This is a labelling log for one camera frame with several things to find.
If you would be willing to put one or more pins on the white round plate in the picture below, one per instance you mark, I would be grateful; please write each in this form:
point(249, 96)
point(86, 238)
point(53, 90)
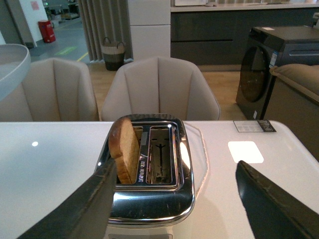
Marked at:
point(14, 65)

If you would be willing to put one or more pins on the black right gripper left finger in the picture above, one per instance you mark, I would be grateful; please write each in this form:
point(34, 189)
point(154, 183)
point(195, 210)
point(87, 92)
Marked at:
point(85, 213)

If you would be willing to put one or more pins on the beige chair left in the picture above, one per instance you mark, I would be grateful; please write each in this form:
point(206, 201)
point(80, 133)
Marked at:
point(54, 89)

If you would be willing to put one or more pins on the dark kitchen cabinet counter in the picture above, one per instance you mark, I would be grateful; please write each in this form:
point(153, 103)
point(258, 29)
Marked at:
point(219, 37)

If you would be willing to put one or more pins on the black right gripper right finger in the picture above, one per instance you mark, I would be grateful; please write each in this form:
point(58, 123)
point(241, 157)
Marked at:
point(272, 212)

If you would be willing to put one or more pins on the white refrigerator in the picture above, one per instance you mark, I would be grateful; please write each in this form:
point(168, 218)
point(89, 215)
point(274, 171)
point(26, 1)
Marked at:
point(150, 28)

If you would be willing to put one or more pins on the woven laundry basket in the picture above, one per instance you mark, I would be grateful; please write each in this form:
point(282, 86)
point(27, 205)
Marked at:
point(113, 54)

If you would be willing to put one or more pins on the dark grey washing machine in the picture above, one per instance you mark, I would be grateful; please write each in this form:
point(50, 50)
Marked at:
point(268, 47)

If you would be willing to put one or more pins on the black white label card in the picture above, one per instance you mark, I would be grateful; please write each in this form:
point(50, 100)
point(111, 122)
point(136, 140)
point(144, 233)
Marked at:
point(253, 126)

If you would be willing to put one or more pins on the grey curtain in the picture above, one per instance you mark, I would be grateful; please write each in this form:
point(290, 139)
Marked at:
point(105, 18)

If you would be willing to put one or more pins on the white chrome two-slot toaster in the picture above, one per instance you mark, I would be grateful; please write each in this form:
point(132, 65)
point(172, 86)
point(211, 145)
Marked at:
point(158, 204)

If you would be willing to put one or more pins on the beige sofa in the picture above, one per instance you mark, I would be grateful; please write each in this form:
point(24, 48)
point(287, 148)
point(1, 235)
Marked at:
point(294, 101)

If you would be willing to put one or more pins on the red bin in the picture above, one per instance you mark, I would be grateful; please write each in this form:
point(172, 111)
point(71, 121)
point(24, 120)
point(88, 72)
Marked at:
point(46, 31)

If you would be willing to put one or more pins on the toasted bread slice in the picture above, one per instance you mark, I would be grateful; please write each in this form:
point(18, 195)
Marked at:
point(124, 149)

